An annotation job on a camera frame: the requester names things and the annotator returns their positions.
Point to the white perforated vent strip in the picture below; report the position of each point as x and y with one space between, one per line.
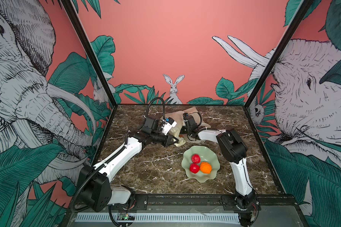
229 218

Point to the red apple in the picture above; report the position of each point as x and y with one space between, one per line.
195 159
194 168

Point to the light green wavy plate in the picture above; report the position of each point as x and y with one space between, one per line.
200 163

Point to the translucent cream plastic bag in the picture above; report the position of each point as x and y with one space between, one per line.
178 118

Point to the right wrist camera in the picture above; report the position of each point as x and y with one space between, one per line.
189 120

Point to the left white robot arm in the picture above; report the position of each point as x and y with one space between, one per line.
94 190

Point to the left black frame post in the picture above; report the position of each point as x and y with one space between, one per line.
75 21

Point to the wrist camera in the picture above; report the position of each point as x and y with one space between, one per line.
158 126
189 120

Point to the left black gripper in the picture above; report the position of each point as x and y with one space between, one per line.
167 142

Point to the small green circuit board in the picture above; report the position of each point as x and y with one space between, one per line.
126 217

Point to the black frame post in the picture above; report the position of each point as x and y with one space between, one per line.
292 27
75 21

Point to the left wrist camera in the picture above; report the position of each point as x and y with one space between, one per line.
158 126

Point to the orange fruit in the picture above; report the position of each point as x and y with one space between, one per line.
205 168

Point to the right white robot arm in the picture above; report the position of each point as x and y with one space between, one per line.
234 151

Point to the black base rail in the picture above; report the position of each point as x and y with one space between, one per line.
228 202

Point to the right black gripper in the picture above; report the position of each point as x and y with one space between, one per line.
182 132

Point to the right black frame post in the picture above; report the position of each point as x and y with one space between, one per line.
292 27

